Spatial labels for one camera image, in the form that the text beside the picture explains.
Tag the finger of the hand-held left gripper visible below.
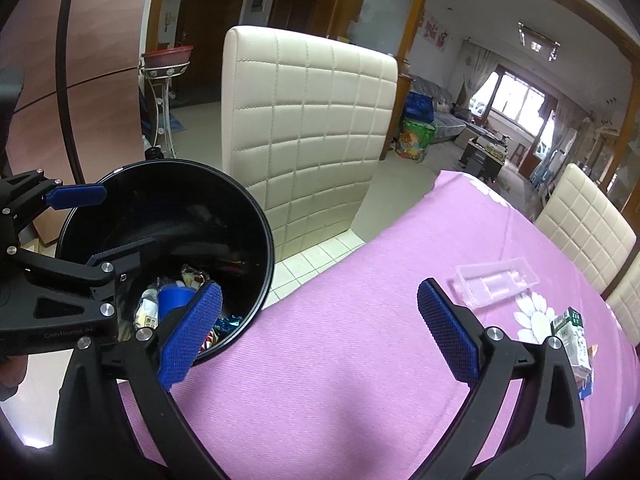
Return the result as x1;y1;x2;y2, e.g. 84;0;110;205
0;170;109;241
7;238;158;293

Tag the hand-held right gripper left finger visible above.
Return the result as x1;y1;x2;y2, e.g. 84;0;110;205
54;280;223;480

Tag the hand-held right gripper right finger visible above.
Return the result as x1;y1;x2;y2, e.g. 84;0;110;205
416;277;587;480

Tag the blue paper cup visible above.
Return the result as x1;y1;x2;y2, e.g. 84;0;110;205
157;282;201;331

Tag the red yellow checkered snack wrapper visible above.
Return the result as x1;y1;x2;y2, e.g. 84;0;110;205
180;265;223;353

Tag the black round trash bin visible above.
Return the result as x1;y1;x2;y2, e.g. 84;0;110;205
54;159;276;366

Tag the person's left hand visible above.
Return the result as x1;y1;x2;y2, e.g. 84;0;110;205
0;352;30;402

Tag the clear plastic tray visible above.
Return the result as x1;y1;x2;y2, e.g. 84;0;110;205
455;257;542;307

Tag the white metal stand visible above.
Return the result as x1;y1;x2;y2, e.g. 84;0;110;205
139;62;191;158

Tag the green white milk carton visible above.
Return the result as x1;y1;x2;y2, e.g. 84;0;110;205
550;308;596;383

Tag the red plastic basin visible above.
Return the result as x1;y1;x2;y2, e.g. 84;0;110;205
141;45;194;68

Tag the cream quilted dining chair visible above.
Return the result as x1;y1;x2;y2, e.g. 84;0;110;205
605;255;640;346
221;26;398;261
535;162;637;293

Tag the dark coffee table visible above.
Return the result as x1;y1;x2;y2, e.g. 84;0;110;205
457;132;508;183

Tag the colourful printed bag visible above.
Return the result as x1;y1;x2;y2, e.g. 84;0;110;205
395;117;437;161

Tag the dark wooden door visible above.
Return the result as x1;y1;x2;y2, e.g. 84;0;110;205
175;0;248;106

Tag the grey sofa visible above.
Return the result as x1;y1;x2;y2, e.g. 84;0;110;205
407;75;483;143

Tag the blue plastic bag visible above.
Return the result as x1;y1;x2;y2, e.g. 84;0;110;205
404;92;435;121

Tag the barred window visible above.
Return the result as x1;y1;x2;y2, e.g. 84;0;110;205
487;71;546;128

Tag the ceiling light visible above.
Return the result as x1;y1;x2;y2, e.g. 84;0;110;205
517;22;561;61

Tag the pink wall sticker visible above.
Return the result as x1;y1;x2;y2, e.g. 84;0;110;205
422;15;451;49

